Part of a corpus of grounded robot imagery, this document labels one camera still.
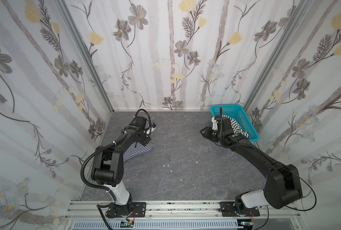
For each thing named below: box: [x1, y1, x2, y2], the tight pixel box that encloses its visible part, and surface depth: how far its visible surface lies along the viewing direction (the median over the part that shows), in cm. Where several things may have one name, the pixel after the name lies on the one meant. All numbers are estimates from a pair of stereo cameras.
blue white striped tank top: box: [122, 141, 154, 162], surface depth 95 cm
